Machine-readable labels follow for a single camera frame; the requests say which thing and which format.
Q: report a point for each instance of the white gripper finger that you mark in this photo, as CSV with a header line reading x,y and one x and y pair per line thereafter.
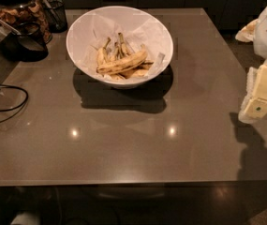
x,y
251,79

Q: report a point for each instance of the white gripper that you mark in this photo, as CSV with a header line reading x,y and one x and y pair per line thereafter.
x,y
256,31

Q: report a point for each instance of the white ceramic bowl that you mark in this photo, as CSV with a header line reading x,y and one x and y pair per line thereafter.
x,y
81,33

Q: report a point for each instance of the yellow banana bunch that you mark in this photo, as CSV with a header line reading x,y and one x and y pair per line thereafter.
x,y
121,50

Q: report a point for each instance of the white paper liner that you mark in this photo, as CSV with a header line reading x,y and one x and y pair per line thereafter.
x,y
150,33

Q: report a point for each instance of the black mesh pen cup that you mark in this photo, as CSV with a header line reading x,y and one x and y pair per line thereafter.
x,y
56,16

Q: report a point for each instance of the black mug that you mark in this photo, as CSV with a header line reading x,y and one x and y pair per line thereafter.
x,y
28,46

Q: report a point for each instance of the glass jar with black lid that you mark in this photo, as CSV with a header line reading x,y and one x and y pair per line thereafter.
x,y
16,12

